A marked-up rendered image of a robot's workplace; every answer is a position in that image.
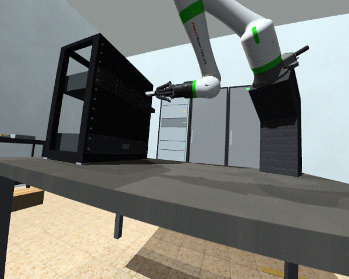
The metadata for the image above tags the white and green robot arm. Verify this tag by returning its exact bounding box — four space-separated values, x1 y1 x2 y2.
173 0 309 99

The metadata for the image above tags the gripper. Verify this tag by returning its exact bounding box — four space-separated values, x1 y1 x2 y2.
145 81 184 102

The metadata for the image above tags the black server rack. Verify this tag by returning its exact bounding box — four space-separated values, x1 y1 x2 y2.
44 33 155 165

